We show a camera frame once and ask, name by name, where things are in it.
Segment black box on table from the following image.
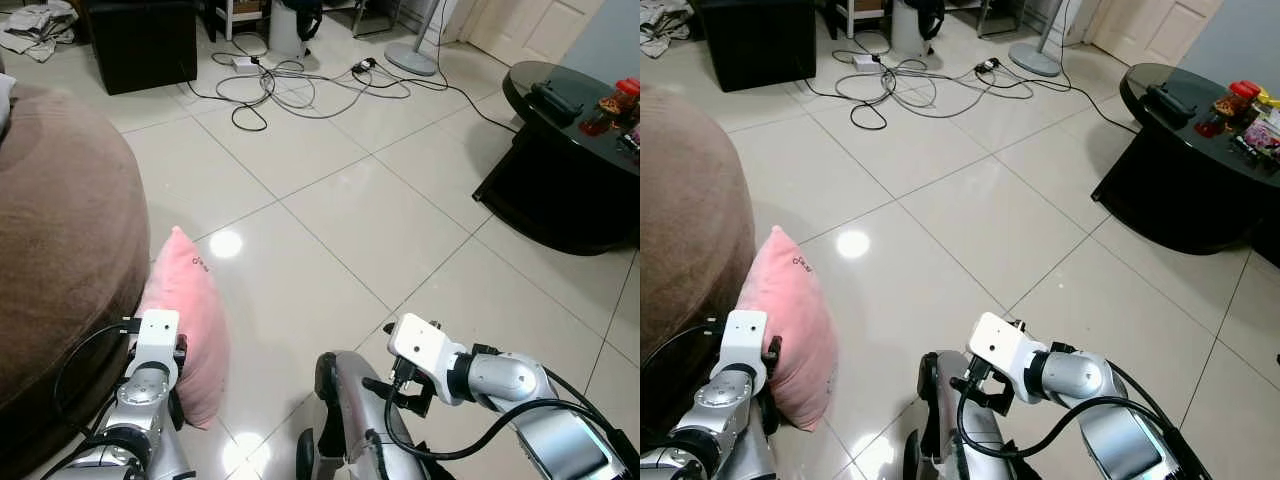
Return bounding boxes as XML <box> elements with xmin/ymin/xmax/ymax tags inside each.
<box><xmin>530</xmin><ymin>82</ymin><xmax>578</xmax><ymax>125</ymax></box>
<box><xmin>1145</xmin><ymin>82</ymin><xmax>1198</xmax><ymax>127</ymax></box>

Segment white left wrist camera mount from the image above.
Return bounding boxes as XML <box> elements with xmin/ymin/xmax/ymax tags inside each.
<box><xmin>705</xmin><ymin>310</ymin><xmax>769</xmax><ymax>379</ymax></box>
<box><xmin>125</xmin><ymin>310</ymin><xmax>183</xmax><ymax>379</ymax></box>

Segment pink pillow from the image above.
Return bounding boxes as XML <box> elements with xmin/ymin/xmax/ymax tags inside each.
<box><xmin>135</xmin><ymin>226</ymin><xmax>231</xmax><ymax>429</ymax></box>
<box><xmin>748</xmin><ymin>226</ymin><xmax>839</xmax><ymax>431</ymax></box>

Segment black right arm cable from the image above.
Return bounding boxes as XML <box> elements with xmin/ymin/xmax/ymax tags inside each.
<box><xmin>957</xmin><ymin>380</ymin><xmax>1201</xmax><ymax>461</ymax></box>
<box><xmin>383</xmin><ymin>375</ymin><xmax>626</xmax><ymax>463</ymax></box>

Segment jar with red lid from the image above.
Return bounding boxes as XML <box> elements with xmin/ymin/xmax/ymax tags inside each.
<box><xmin>605</xmin><ymin>78</ymin><xmax>641</xmax><ymax>123</ymax></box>
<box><xmin>1225</xmin><ymin>80</ymin><xmax>1263</xmax><ymax>126</ymax></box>

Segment white bucket with blue lid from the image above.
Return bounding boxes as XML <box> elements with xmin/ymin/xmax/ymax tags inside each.
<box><xmin>268</xmin><ymin>0</ymin><xmax>323</xmax><ymax>59</ymax></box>
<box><xmin>890</xmin><ymin>0</ymin><xmax>946</xmax><ymax>56</ymax></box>

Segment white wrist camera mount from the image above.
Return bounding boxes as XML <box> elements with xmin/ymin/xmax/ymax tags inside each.
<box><xmin>968</xmin><ymin>313</ymin><xmax>1049</xmax><ymax>406</ymax></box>
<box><xmin>705</xmin><ymin>310</ymin><xmax>769</xmax><ymax>379</ymax></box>
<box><xmin>125</xmin><ymin>310</ymin><xmax>183</xmax><ymax>379</ymax></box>
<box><xmin>388</xmin><ymin>313</ymin><xmax>469</xmax><ymax>406</ymax></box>

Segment white crumpled cloth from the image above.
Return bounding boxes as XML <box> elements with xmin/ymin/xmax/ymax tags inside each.
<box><xmin>640</xmin><ymin>0</ymin><xmax>693</xmax><ymax>59</ymax></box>
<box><xmin>0</xmin><ymin>0</ymin><xmax>81</xmax><ymax>63</ymax></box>

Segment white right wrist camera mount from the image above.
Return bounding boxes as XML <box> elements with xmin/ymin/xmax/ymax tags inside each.
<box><xmin>968</xmin><ymin>313</ymin><xmax>1049</xmax><ymax>406</ymax></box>
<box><xmin>388</xmin><ymin>313</ymin><xmax>469</xmax><ymax>406</ymax></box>

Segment grey round fan stand base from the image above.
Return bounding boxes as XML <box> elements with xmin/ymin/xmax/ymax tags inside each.
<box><xmin>385</xmin><ymin>0</ymin><xmax>448</xmax><ymax>77</ymax></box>
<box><xmin>1008</xmin><ymin>0</ymin><xmax>1071</xmax><ymax>79</ymax></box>

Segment tangled floor cables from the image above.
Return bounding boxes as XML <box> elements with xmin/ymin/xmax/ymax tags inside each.
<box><xmin>800</xmin><ymin>50</ymin><xmax>1141</xmax><ymax>136</ymax></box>
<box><xmin>185</xmin><ymin>55</ymin><xmax>521</xmax><ymax>136</ymax></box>

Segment black square bin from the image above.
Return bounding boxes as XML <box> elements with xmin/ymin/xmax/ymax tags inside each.
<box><xmin>697</xmin><ymin>0</ymin><xmax>819</xmax><ymax>93</ymax></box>
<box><xmin>82</xmin><ymin>0</ymin><xmax>199</xmax><ymax>96</ymax></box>

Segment brown round sofa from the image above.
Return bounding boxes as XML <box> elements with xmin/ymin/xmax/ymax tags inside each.
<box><xmin>0</xmin><ymin>80</ymin><xmax>151</xmax><ymax>476</ymax></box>
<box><xmin>640</xmin><ymin>85</ymin><xmax>756</xmax><ymax>441</ymax></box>

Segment white panelled door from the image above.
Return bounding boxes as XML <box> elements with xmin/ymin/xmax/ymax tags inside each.
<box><xmin>1088</xmin><ymin>0</ymin><xmax>1226</xmax><ymax>66</ymax></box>
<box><xmin>468</xmin><ymin>0</ymin><xmax>606</xmax><ymax>66</ymax></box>

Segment black glass coffee table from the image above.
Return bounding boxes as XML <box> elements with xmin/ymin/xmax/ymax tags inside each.
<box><xmin>472</xmin><ymin>60</ymin><xmax>641</xmax><ymax>256</ymax></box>
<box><xmin>1090</xmin><ymin>62</ymin><xmax>1280</xmax><ymax>266</ymax></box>

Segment silver robot leg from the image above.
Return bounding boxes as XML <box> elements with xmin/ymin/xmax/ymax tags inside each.
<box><xmin>900</xmin><ymin>350</ymin><xmax>1001</xmax><ymax>480</ymax></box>
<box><xmin>295</xmin><ymin>350</ymin><xmax>401</xmax><ymax>480</ymax></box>

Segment white metal table frame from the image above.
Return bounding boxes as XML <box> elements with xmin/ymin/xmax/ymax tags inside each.
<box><xmin>840</xmin><ymin>0</ymin><xmax>893</xmax><ymax>41</ymax></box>
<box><xmin>205</xmin><ymin>0</ymin><xmax>271</xmax><ymax>41</ymax></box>

